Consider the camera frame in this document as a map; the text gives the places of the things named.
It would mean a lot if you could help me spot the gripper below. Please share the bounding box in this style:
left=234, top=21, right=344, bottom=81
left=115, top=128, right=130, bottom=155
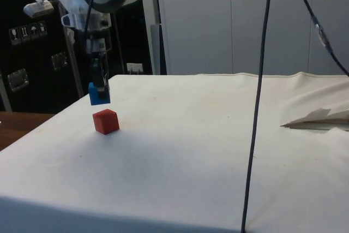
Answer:
left=86, top=28, right=111, bottom=100

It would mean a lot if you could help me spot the blue cube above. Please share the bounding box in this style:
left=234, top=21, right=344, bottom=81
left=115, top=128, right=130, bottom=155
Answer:
left=88, top=81, right=111, bottom=106

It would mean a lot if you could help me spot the red cube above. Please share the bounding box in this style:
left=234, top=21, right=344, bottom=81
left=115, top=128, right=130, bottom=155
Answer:
left=92, top=109, right=120, bottom=135

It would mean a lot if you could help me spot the black cabinet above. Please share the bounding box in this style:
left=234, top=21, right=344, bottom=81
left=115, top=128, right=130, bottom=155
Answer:
left=0, top=0, right=158, bottom=113

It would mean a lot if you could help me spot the pale locker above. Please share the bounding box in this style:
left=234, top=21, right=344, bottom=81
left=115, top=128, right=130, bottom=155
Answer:
left=157, top=0, right=349, bottom=77

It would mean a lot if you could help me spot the black cable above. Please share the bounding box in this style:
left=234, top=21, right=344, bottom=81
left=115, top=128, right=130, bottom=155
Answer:
left=291, top=0, right=349, bottom=77
left=85, top=0, right=107, bottom=38
left=241, top=0, right=273, bottom=232

